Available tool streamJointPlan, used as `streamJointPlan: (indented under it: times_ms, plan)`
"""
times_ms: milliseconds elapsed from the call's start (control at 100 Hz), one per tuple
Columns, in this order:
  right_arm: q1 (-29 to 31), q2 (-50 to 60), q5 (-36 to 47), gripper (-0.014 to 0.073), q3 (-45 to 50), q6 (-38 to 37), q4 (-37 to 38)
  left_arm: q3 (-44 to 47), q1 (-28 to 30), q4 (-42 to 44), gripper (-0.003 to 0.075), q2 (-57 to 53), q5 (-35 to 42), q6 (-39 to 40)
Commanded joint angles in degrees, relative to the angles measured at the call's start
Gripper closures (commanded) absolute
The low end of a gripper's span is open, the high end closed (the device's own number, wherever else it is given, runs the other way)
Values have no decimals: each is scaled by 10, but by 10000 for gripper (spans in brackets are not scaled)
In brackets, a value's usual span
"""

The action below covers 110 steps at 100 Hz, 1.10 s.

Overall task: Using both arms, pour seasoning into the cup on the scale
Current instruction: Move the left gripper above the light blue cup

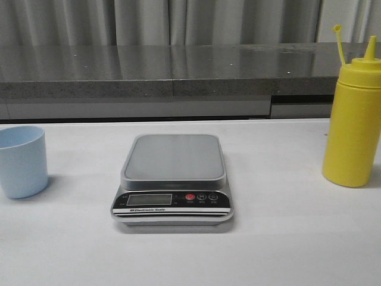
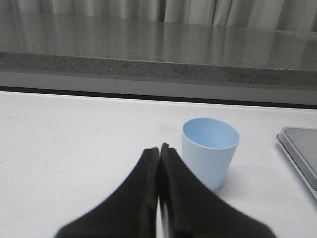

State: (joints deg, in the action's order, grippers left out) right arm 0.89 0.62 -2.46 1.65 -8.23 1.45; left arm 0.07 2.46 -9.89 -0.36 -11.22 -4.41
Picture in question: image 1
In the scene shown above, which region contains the light blue plastic cup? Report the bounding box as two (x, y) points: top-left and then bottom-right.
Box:
(1, 126), (48, 198)

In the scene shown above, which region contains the grey curtain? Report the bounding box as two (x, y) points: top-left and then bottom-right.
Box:
(1, 1), (380, 46)

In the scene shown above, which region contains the silver digital kitchen scale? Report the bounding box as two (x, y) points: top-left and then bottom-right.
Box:
(111, 134), (234, 226)

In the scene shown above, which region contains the grey stone counter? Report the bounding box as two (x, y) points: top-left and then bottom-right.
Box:
(0, 41), (381, 120)

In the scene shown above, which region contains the yellow squeeze bottle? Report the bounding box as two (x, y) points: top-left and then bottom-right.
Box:
(322, 24), (380, 187)

